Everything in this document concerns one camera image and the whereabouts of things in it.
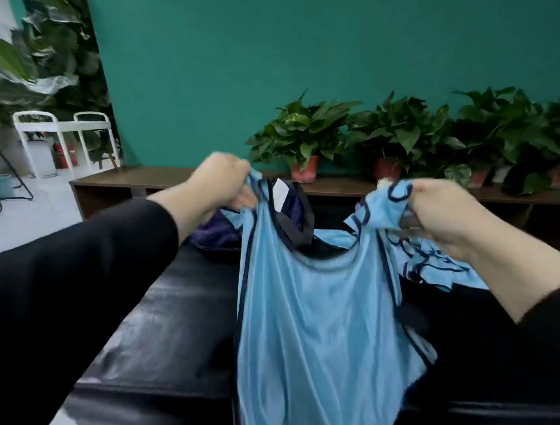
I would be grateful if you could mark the clear bottle silver cap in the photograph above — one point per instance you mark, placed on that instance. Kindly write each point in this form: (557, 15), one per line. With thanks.
(385, 183)

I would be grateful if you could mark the light blue vest black trim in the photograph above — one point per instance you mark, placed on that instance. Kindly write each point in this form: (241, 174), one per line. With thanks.
(324, 333)
(437, 267)

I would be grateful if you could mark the navy blue bag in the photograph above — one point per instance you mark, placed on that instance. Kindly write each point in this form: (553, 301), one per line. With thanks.
(214, 232)

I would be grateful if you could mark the green plant in white pot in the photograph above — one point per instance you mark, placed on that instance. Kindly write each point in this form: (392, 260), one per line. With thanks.
(490, 127)

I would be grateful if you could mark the wooden shelf cabinet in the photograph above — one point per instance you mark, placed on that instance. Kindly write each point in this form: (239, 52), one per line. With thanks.
(114, 184)

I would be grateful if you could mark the person's right forearm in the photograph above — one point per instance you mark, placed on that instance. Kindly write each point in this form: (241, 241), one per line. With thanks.
(525, 280)

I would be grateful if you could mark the red bottle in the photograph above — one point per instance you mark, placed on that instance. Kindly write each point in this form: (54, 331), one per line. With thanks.
(66, 156)

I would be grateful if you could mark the person's left hand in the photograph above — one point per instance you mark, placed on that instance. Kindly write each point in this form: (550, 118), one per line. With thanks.
(217, 182)

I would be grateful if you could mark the person's left forearm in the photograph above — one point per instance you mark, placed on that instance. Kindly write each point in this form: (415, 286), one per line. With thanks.
(79, 289)

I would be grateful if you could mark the person's right hand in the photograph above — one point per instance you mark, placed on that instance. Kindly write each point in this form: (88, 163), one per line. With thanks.
(446, 215)

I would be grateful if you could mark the green plant in red pot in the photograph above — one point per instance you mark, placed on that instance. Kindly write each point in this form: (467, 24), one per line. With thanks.
(398, 131)
(542, 149)
(302, 131)

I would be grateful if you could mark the black leather bench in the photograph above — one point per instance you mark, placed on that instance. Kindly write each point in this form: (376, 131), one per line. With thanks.
(166, 341)

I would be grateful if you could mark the white wheeled cart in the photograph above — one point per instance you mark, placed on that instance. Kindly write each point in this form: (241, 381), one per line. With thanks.
(44, 124)

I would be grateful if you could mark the teal bucket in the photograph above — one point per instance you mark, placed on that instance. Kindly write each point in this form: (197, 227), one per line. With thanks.
(7, 186)

